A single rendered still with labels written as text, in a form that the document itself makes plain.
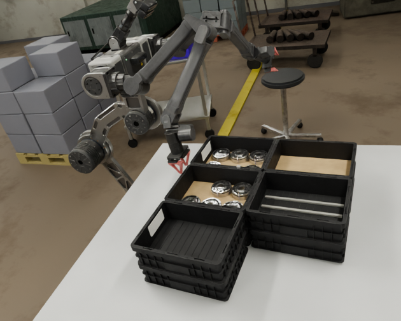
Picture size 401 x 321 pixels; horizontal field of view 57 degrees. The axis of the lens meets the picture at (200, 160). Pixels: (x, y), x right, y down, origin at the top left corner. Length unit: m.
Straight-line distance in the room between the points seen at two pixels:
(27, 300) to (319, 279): 2.07
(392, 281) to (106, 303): 1.15
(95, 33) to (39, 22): 3.74
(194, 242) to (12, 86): 3.07
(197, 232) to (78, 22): 7.48
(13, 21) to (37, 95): 8.78
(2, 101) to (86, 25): 4.59
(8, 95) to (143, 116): 2.52
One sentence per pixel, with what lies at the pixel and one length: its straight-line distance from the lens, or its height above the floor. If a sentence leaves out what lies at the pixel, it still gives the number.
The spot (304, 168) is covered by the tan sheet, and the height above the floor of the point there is 0.83.
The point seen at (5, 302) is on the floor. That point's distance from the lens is 3.09.
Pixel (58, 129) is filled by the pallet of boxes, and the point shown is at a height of 0.46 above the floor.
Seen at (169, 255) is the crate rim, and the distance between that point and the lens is 1.46.
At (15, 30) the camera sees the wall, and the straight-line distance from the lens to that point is 12.82.
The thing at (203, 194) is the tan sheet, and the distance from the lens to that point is 1.86.
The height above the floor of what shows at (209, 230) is 0.83.
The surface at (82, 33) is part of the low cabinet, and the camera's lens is 8.81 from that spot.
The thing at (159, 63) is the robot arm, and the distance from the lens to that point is 1.57.
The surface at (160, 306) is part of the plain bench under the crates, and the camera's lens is 1.62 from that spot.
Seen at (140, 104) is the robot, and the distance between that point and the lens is 1.99.
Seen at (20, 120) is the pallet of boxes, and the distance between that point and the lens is 4.40.
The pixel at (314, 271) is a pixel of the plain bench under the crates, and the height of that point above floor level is 0.70.
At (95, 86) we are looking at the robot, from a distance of 1.72.
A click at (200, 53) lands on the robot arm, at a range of 1.50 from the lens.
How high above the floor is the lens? 1.96
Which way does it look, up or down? 32 degrees down
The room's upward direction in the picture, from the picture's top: 12 degrees counter-clockwise
